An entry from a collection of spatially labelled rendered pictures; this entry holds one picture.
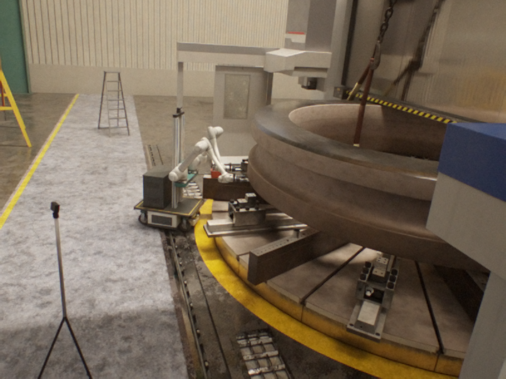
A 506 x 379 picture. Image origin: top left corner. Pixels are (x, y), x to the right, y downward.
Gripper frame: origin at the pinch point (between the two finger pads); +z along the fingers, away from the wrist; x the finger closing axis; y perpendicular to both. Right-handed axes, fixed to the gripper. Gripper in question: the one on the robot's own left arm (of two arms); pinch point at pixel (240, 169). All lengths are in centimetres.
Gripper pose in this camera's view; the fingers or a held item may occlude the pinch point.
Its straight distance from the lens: 619.4
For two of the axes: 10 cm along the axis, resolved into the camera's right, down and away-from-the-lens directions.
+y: -0.6, 9.4, 3.2
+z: 10.0, 0.4, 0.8
